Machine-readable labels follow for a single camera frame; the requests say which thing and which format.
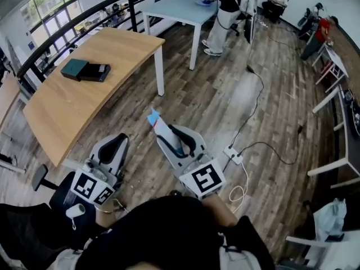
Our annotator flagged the white partition board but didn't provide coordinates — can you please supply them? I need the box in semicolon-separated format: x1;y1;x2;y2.
244;0;261;44

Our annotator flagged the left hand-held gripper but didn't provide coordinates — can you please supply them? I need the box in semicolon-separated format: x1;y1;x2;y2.
69;133;131;207

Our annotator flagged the large glass window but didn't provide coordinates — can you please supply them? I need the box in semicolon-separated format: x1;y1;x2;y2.
19;0;82;50

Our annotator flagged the white and blue tube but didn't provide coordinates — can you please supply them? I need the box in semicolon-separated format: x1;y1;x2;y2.
146;107;184;153

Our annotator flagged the black metal railing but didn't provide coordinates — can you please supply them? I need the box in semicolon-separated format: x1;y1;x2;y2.
16;0;206;80

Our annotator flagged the person's right grey shoulder strap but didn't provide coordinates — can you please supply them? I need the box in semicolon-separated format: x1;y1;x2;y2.
219;245;264;270

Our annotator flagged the black office chair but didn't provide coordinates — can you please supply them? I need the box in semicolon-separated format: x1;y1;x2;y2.
0;164;98;268

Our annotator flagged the white power strip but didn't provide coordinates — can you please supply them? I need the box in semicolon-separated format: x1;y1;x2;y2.
223;145;244;165

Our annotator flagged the small white rack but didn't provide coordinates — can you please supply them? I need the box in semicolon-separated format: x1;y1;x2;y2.
312;42;349;92

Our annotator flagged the white frame desk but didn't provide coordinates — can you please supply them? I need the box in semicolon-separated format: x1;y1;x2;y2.
307;84;360;190

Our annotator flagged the white plastic bag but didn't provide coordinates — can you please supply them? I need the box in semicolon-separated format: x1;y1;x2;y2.
313;197;347;241

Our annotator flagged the person's right forearm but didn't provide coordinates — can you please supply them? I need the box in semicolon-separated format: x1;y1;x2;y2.
201;192;239;228

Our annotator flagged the light blue table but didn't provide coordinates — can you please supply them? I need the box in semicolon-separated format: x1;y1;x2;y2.
139;0;221;71

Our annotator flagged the person's grey shoulder strap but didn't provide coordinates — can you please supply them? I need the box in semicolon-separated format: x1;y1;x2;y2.
219;245;264;270
53;247;93;270

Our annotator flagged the white cable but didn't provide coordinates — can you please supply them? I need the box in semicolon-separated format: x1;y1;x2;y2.
228;161;250;210

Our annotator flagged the person's left forearm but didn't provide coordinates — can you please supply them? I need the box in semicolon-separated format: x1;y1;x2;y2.
94;200;118;229

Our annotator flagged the black power cable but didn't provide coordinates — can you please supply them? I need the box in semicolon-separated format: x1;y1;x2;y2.
229;38;265;150
237;125;304;165

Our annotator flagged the teal and black sliding box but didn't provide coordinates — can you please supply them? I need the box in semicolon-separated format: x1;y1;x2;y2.
60;58;111;83

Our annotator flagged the wooden table with white legs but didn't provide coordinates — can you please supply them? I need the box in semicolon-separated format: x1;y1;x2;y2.
22;26;166;168

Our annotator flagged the person's left grey shoulder strap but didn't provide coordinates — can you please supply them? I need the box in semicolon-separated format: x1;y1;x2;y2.
53;247;93;270

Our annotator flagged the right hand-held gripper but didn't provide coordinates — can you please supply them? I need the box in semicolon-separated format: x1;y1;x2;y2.
156;124;227;201

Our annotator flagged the person's black shirt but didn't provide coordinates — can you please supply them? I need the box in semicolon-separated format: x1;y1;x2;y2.
75;195;276;270

